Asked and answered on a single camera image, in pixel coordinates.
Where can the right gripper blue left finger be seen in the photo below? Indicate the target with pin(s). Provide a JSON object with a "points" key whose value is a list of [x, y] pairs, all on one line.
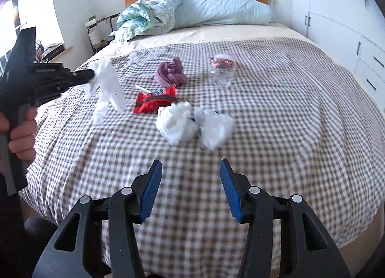
{"points": [[147, 191]]}

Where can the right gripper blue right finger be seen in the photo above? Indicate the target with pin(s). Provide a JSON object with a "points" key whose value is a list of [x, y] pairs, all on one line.
{"points": [[229, 181]]}

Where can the white plastic glove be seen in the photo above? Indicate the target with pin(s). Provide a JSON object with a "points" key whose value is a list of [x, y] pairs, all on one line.
{"points": [[110, 92]]}

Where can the red snack wrapper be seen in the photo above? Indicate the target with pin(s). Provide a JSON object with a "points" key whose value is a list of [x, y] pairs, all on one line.
{"points": [[150, 102]]}

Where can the left hand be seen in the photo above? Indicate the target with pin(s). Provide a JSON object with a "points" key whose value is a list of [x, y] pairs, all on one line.
{"points": [[22, 138]]}

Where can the crumpled clear plastic bag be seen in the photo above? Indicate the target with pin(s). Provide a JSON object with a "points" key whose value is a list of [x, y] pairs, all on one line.
{"points": [[215, 128]]}

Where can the checkered bed blanket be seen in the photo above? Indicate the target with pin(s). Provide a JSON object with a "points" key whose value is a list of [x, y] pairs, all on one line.
{"points": [[303, 124]]}

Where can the black bedside rack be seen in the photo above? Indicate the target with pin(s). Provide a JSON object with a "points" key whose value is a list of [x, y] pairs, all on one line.
{"points": [[100, 31]]}

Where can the purple crumpled cloth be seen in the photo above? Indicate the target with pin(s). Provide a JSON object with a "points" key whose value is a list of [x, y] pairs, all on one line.
{"points": [[170, 73]]}

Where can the crumpled floral duvet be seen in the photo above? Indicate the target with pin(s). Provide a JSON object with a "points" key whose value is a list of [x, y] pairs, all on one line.
{"points": [[146, 18]]}

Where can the cream bed sheet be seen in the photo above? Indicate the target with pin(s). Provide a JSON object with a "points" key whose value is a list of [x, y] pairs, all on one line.
{"points": [[196, 35]]}

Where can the light blue pillow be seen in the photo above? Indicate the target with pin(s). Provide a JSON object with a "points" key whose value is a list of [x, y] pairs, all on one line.
{"points": [[223, 12]]}

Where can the white wardrobe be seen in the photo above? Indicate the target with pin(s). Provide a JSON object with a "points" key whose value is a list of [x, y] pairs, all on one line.
{"points": [[351, 31]]}

